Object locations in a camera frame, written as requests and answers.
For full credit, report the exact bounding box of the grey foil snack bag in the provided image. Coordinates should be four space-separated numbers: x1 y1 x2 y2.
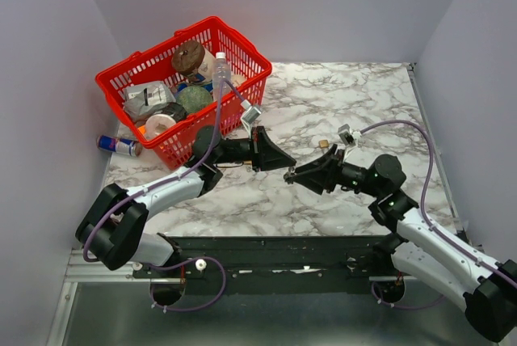
123 81 175 120

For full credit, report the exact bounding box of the green round ball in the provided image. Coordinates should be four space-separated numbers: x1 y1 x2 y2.
176 86 213 114

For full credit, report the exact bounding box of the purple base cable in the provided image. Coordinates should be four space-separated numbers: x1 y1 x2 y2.
370 281 445 310
149 255 228 314

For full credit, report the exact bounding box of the red plastic basket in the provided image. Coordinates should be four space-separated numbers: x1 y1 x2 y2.
95 15 273 164

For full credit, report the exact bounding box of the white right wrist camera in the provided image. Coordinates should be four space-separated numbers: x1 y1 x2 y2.
338 124 362 161

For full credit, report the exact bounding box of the red bull can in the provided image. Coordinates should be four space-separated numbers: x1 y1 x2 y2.
96 135 143 157

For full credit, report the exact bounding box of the brown lid paper cup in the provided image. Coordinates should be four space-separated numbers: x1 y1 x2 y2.
171 40 216 84

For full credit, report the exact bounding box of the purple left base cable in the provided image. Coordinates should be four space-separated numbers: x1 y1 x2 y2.
149 255 228 314

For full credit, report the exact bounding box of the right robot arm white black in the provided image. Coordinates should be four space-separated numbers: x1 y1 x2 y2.
284 147 516 343

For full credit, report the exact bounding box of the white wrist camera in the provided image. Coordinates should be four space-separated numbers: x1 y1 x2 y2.
338 124 362 161
241 99 262 128

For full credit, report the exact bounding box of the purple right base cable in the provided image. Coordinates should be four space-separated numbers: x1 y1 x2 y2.
370 281 445 310

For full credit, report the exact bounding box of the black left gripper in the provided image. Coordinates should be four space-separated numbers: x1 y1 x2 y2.
212 127 295 173

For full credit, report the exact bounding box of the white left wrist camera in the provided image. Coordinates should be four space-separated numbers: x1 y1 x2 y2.
241 99 262 128

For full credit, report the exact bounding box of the black mounting base rail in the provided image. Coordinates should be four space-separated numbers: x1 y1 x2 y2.
133 235 410 302

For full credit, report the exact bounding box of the clear plastic water bottle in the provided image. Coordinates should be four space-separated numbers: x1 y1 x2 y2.
212 52 232 101

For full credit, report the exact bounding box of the white tape roll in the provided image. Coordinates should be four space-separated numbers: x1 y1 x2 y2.
145 113 177 140

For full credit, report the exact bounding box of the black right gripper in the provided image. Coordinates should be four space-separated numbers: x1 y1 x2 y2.
292 143 383 197

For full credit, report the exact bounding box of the key with robot keychain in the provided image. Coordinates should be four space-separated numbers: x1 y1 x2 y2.
286 167 296 176

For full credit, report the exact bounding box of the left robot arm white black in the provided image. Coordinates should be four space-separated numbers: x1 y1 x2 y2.
75 125 296 277

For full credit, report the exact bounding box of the long shackle brass padlock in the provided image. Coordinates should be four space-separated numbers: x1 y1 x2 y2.
318 140 329 149

